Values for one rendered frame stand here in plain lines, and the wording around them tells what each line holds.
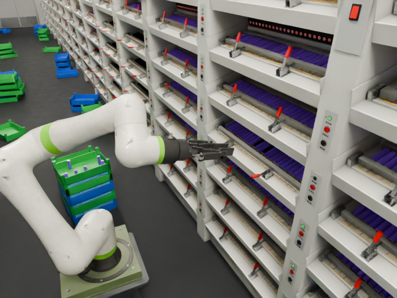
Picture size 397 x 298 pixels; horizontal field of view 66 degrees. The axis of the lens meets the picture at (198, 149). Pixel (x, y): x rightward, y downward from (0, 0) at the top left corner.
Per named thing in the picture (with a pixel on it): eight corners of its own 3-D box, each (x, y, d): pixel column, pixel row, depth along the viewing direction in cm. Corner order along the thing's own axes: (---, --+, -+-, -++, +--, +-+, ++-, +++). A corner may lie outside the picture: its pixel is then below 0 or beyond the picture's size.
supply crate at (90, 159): (64, 186, 183) (61, 175, 179) (54, 171, 197) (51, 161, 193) (111, 169, 199) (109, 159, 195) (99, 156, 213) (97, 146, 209)
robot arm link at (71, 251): (59, 284, 114) (-36, 165, 97) (85, 252, 128) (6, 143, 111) (84, 282, 109) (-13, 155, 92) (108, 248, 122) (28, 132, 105)
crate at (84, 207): (72, 216, 196) (70, 207, 192) (62, 200, 209) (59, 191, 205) (116, 198, 211) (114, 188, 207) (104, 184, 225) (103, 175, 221)
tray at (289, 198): (296, 215, 107) (295, 197, 101) (208, 141, 153) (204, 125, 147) (337, 187, 113) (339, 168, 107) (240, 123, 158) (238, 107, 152)
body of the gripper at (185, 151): (182, 145, 98) (206, 145, 103) (171, 134, 104) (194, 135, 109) (177, 165, 101) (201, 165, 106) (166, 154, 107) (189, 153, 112)
